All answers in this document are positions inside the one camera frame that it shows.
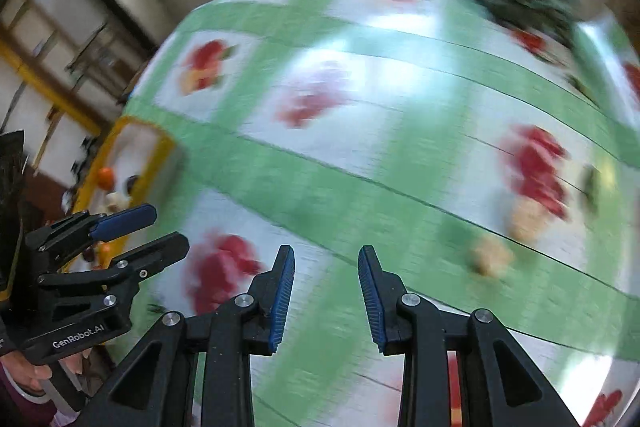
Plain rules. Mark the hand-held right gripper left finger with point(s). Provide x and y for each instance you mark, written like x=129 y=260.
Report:
x=282 y=297

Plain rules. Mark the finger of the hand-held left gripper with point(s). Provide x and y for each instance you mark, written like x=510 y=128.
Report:
x=125 y=219
x=150 y=252

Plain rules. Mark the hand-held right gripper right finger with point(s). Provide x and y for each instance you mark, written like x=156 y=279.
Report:
x=372 y=297

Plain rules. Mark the peeled pale fruit piece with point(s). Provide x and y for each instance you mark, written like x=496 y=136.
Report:
x=492 y=257
x=527 y=219
x=116 y=200

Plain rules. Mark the dark plum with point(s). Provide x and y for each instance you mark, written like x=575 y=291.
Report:
x=132 y=183

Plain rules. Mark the small orange tangerine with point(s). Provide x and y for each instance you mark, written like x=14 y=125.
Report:
x=105 y=177

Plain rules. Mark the yellow tray with white inside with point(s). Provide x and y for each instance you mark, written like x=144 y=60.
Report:
x=137 y=147

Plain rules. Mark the person's left forearm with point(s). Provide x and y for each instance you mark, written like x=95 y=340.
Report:
x=15 y=407

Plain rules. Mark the person's left hand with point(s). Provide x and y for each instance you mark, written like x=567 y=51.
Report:
x=30 y=369

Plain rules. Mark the crumpled green leaf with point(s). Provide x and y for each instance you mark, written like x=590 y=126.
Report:
x=592 y=187

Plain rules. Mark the thin green leaf stem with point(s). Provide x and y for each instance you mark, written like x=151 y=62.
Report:
x=580 y=84

